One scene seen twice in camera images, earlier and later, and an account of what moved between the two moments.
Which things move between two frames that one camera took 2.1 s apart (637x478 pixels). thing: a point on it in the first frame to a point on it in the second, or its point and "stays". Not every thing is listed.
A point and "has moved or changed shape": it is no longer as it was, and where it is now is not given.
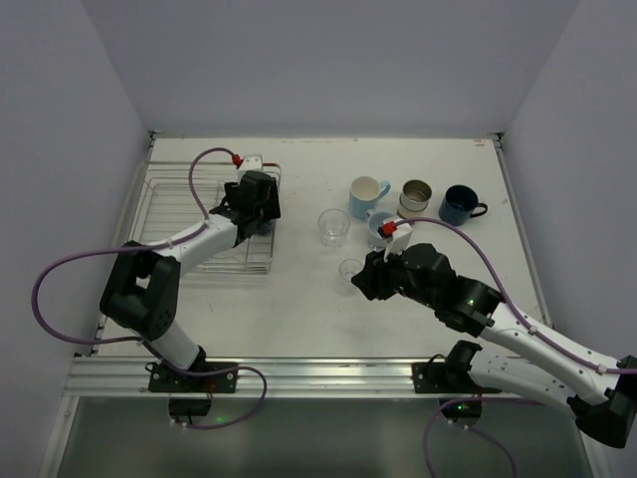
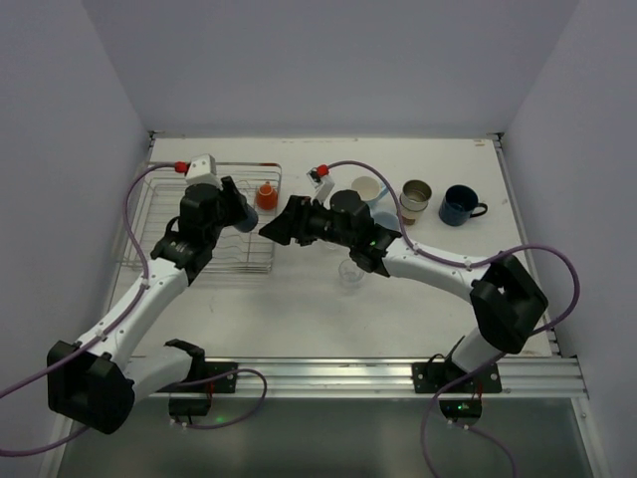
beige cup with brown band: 414,199 stays
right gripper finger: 369,281 to 291,223
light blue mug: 364,192 stays
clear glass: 347,268 stays
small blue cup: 265,228 has moved or changed shape
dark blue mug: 459,204 stays
